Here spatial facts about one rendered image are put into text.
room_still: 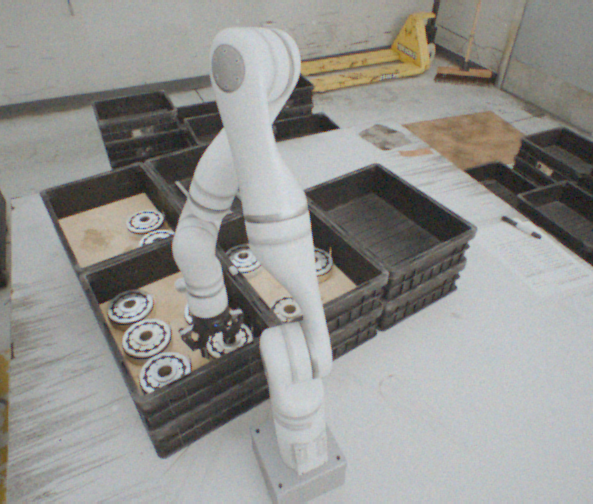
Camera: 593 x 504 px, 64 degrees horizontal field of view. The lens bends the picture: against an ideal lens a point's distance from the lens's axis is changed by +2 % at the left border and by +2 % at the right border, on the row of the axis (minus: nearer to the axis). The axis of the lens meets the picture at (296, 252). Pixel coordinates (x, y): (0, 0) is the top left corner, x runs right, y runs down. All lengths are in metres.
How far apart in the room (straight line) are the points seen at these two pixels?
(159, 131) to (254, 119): 2.11
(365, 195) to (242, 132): 0.94
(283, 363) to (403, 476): 0.47
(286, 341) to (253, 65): 0.38
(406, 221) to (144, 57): 3.27
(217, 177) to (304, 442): 0.48
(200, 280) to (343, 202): 0.72
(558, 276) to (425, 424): 0.67
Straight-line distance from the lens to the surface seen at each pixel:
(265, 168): 0.62
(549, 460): 1.21
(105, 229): 1.47
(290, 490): 0.97
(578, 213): 2.52
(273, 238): 0.64
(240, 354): 0.95
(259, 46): 0.61
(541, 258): 1.65
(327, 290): 1.19
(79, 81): 4.36
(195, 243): 0.78
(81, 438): 1.20
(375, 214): 1.45
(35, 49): 4.28
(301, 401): 0.80
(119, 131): 2.67
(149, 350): 1.08
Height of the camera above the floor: 1.68
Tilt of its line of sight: 41 degrees down
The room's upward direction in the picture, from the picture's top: straight up
